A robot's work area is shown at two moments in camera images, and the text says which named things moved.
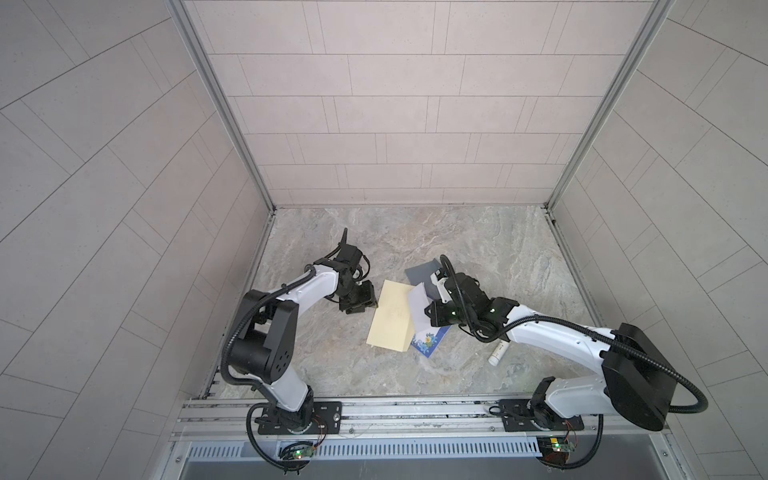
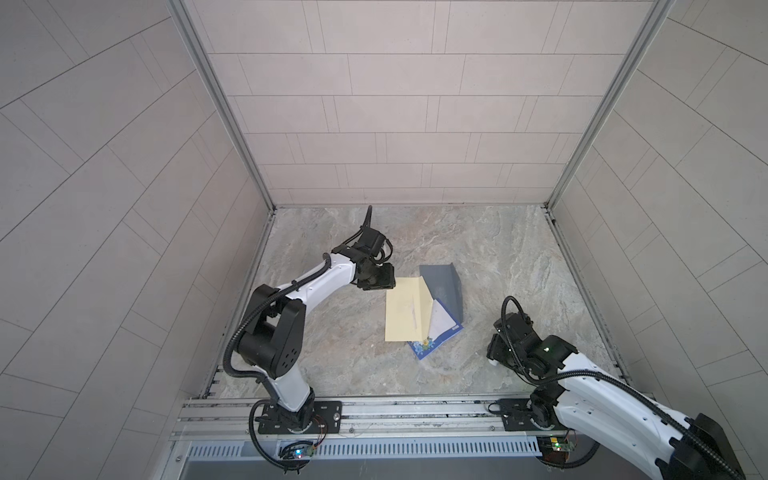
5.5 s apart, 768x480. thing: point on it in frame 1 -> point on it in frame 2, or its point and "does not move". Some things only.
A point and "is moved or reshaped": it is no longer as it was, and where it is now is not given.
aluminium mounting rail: (383, 416) does not move
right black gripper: (435, 318) -> (493, 347)
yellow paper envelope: (393, 325) is moved or reshaped
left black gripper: (368, 298) -> (387, 280)
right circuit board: (554, 447) does not move
